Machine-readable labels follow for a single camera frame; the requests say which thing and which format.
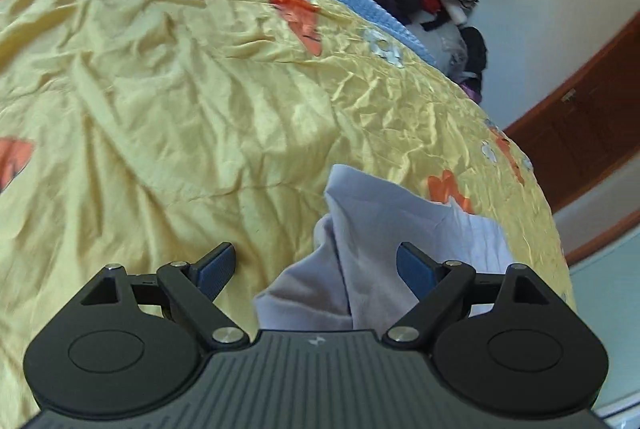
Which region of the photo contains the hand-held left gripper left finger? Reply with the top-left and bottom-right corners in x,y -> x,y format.
80,242 -> 250,351

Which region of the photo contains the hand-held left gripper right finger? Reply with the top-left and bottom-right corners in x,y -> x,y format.
382,242 -> 557,351

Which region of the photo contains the small lavender garment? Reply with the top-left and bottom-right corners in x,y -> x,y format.
254,164 -> 517,333

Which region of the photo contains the yellow printed blanket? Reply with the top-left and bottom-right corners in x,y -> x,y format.
0,0 -> 577,416

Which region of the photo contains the wooden door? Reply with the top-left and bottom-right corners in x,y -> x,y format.
502,11 -> 640,266

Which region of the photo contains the light blue knit blanket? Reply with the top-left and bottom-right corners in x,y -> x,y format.
314,0 -> 437,66

